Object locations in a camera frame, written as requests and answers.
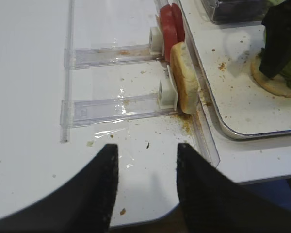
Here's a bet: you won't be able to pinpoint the clear rail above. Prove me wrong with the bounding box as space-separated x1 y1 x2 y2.
154 0 221 168
60 0 75 144

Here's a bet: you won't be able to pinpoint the purple cabbage leaves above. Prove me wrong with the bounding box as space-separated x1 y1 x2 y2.
210 0 270 21

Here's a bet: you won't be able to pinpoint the left inner clear rail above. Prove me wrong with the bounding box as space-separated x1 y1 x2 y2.
154 0 221 168

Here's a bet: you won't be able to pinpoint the lower left clear track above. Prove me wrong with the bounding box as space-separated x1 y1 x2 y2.
60 93 178 128

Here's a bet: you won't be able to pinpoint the clear track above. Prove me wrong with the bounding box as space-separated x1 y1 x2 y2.
60 93 178 128
64 44 164 70

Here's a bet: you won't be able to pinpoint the clear plastic container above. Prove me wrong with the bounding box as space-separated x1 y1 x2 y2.
200 0 277 25

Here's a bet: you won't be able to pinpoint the left outer clear rail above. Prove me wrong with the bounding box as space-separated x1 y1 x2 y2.
60 0 75 144

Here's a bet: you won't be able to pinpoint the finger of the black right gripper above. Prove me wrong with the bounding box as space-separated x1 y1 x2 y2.
259 0 291 80

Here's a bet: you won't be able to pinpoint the bottom bun slice on tray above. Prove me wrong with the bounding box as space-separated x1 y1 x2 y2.
250 55 291 98

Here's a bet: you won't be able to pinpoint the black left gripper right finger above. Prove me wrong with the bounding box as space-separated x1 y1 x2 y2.
177 143 291 233

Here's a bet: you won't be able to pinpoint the white pusher block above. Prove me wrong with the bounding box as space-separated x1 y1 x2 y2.
149 27 163 55
158 65 178 111

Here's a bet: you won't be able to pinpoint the upper left clear track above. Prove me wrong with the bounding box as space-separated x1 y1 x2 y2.
64 44 164 70

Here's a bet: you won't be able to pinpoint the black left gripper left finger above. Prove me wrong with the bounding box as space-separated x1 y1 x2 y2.
0 144 118 233

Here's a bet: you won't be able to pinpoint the upper white pusher block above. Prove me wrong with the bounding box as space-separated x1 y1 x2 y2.
149 27 163 55

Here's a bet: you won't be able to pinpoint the metal baking tray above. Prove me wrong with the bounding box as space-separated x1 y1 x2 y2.
180 0 291 140

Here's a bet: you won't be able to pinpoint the lower white pusher block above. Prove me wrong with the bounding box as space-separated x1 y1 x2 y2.
158 65 178 111

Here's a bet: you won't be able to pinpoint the white bread slice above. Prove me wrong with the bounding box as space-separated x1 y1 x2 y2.
170 42 198 115

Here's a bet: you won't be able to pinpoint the red tomato slices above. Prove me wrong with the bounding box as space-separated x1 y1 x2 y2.
159 3 185 63

